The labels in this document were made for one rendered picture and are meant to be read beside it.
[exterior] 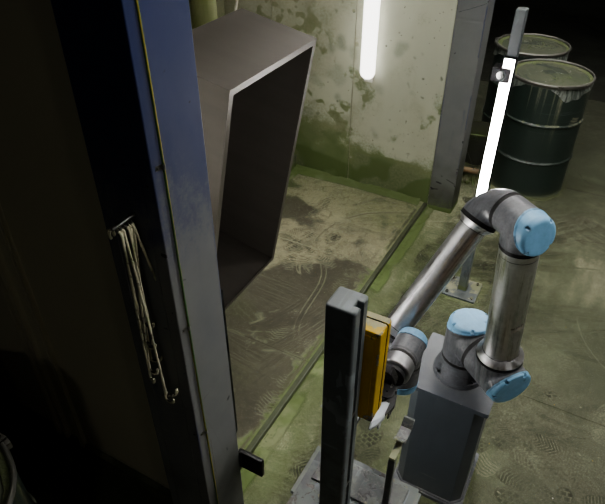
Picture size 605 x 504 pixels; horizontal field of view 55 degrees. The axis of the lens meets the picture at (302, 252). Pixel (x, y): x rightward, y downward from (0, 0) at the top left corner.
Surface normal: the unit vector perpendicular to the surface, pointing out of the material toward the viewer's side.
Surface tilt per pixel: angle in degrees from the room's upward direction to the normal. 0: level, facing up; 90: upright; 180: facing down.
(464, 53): 90
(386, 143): 90
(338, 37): 90
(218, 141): 91
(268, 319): 0
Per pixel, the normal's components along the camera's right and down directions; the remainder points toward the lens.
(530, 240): 0.36, 0.45
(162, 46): 0.88, 0.29
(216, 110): -0.48, 0.54
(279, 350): 0.00, -0.80
